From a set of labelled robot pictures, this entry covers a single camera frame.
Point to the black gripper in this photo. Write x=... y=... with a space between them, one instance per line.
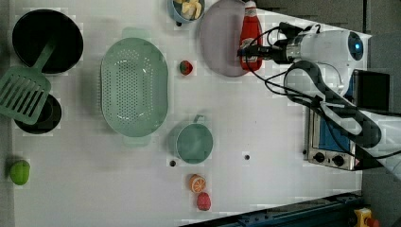
x=277 y=54

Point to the red ketchup bottle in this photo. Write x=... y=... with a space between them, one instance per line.
x=250 y=35

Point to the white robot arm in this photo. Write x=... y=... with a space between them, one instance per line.
x=320 y=66

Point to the lilac plate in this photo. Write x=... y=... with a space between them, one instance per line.
x=220 y=31

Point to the red strawberry toy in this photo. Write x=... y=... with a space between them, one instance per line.
x=185 y=67

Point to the peeled banana toy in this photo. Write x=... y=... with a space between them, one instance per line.
x=190 y=9

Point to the blue bowl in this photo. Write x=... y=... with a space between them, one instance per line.
x=174 y=11

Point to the toaster oven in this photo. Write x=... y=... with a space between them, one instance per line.
x=327 y=146

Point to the green oval colander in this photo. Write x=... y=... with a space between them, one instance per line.
x=134 y=87

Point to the orange slice toy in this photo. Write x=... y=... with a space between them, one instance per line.
x=197 y=183

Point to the red fruit toy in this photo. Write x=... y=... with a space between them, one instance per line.
x=203 y=201

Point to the red emergency stop button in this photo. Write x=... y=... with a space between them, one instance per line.
x=365 y=218

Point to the small black pot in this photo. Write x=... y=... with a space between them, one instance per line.
x=48 y=120

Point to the large black pan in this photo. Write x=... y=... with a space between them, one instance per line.
x=34 y=29

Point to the green slotted spatula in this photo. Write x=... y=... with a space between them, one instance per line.
x=24 y=90

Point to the green pear toy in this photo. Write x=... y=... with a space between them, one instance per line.
x=19 y=172

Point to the green cup with handle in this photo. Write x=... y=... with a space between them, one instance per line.
x=194 y=141

